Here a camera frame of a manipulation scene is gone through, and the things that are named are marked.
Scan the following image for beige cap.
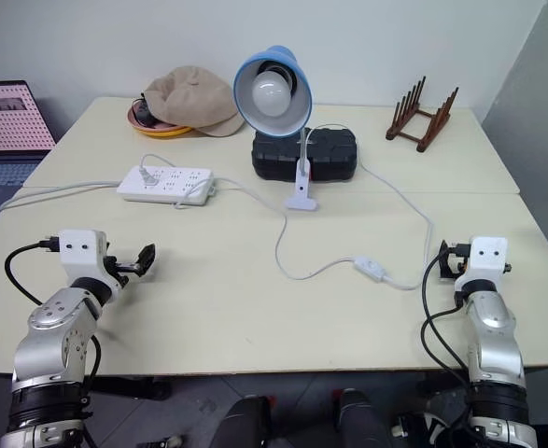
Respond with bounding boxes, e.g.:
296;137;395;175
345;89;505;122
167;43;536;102
142;65;246;138

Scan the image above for black table base bar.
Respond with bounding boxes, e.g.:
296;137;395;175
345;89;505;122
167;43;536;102
84;374;173;401

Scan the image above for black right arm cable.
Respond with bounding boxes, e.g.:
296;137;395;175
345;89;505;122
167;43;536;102
419;251;472;424

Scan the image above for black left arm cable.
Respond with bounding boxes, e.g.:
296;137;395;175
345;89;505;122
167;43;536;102
4;238;62;307

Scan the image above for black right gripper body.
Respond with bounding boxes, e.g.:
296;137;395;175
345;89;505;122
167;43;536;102
444;241;471;283

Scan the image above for dark rounded shape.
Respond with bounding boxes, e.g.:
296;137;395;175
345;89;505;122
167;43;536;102
336;387;397;448
211;394;275;448

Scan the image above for white power strip cable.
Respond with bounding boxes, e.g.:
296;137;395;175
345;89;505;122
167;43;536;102
0;180;121;212

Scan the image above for white lamp cord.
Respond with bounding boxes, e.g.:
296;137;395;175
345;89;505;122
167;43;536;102
174;122;434;291

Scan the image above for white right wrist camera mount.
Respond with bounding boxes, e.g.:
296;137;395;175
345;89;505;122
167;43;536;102
455;236;509;294

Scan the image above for white light bulb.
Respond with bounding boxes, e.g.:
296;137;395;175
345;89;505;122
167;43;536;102
251;74;295;119

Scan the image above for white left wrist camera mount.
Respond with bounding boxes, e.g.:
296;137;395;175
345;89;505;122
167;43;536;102
60;229;110;282

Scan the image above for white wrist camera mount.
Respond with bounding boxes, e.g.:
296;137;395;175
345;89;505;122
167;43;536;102
455;236;509;294
60;229;110;282

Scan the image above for brown wooden peg rack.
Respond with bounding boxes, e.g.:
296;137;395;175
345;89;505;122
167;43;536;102
385;75;460;154

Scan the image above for orange yellow bowl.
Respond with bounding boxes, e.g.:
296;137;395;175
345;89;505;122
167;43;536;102
128;98;194;138

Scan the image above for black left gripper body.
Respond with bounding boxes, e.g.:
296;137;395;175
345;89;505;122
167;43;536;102
101;254;137;288

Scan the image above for white power strip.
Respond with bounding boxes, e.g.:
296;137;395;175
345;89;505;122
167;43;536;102
117;165;218;206

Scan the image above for blue clip desk lamp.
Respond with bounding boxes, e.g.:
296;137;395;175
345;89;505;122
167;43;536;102
232;45;321;212

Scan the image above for white inline cord switch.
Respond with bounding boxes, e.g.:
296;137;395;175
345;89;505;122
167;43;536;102
353;254;388;282

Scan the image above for black plastic case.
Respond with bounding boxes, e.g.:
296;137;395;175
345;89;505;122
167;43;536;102
250;127;360;184

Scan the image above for black item in bowl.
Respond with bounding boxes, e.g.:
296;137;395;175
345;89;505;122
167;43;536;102
133;95;159;127

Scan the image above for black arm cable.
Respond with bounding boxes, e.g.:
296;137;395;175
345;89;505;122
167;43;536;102
4;238;62;307
419;251;472;424

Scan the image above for open laptop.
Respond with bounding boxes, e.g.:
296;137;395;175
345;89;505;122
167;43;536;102
0;80;58;217

